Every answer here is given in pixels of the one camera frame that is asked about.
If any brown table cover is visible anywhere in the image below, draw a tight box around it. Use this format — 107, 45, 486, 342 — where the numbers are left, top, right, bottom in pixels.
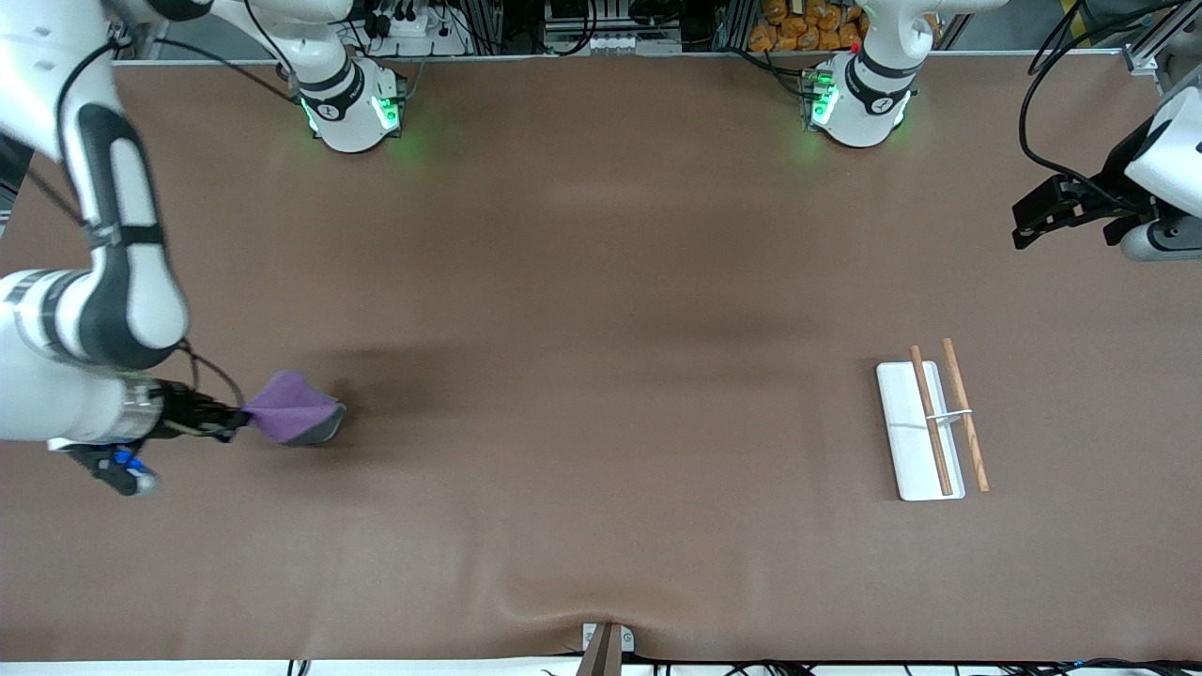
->
0, 52, 1202, 663

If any aluminium frame post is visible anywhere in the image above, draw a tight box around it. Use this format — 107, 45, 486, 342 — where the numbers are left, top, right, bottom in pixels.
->
1122, 0, 1202, 104

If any grey metal camera bracket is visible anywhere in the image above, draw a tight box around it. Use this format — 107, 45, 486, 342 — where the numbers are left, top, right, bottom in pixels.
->
580, 622, 636, 676

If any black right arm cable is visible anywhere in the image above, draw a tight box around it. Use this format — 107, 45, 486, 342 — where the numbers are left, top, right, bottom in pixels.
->
56, 0, 301, 414

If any purple and grey towel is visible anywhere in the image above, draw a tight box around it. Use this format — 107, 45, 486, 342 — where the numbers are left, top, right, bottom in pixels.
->
242, 370, 347, 447

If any white power strip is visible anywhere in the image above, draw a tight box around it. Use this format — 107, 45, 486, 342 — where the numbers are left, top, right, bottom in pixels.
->
371, 0, 470, 57

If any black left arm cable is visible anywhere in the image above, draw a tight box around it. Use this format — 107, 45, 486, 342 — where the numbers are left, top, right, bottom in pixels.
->
1019, 0, 1186, 212

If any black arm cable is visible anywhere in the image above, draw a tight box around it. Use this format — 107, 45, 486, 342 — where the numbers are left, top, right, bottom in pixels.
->
1019, 0, 1186, 212
56, 0, 301, 414

